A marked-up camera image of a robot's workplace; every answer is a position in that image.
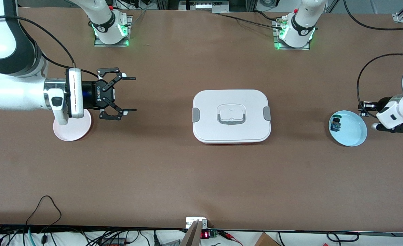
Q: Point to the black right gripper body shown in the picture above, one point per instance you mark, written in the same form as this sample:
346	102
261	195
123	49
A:
91	95

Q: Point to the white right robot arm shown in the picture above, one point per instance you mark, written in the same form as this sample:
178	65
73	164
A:
13	94

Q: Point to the white lidded box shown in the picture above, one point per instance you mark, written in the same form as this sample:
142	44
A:
232	102

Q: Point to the brown cardboard box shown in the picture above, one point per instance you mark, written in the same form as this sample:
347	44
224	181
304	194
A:
266	241

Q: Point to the light blue round plate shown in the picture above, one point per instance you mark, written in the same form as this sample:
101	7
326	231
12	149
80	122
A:
353	131

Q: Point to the pink round plate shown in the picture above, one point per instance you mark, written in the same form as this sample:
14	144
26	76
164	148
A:
73	131

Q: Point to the white power strip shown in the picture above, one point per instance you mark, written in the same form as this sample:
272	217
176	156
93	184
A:
208	6

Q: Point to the white table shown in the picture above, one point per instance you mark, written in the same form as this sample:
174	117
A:
307	241

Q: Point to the red digit display module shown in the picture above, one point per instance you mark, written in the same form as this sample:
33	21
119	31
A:
205	235

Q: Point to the red clip leads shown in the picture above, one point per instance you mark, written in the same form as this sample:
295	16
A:
230	236

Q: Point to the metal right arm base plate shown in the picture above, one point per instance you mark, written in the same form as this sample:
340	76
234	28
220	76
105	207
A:
128	41

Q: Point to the blue switch with green button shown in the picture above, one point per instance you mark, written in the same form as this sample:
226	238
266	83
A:
335	125

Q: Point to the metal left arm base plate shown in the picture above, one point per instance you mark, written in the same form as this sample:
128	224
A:
277	47

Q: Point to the white metal bracket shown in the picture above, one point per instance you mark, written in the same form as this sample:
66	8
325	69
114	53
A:
191	221

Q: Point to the tan camera stand beam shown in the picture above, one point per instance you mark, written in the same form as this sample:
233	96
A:
192	237

